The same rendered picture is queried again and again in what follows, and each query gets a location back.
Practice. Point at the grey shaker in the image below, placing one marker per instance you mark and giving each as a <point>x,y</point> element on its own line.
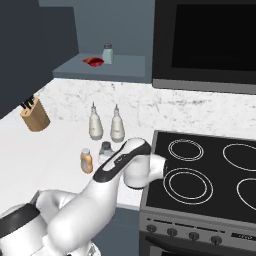
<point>105,150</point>
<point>107,55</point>

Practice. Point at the black microwave oven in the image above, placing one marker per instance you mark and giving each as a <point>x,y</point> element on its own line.
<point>206,36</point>

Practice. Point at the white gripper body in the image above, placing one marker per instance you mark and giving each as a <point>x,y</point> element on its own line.
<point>157,167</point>

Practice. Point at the wooden knife block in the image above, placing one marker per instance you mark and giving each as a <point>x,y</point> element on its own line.
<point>36,116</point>

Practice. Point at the grey open wall cabinet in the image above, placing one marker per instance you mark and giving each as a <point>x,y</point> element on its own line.
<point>126,68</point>

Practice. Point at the orange condiment bottle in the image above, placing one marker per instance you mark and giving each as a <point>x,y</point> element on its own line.
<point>86,162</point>

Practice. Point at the black and silver stove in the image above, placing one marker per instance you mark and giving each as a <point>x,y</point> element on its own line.
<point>216,200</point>

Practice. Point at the red condiment packet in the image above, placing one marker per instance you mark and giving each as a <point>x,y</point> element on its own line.
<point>93,61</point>

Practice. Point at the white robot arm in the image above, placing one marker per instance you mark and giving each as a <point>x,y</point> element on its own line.
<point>83,206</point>

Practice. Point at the dark cabinet door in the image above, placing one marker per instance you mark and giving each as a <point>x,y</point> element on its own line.
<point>33,50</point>

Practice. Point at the white condiment bottle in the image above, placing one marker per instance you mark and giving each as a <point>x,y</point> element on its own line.
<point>117,128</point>
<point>95,125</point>

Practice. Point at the black stove knob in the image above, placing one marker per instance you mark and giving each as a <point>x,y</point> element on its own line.
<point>216,239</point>
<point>193,236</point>
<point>151,228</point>
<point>172,232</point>

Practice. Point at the grey base cabinet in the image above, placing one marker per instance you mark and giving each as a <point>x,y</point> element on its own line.
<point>123,233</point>

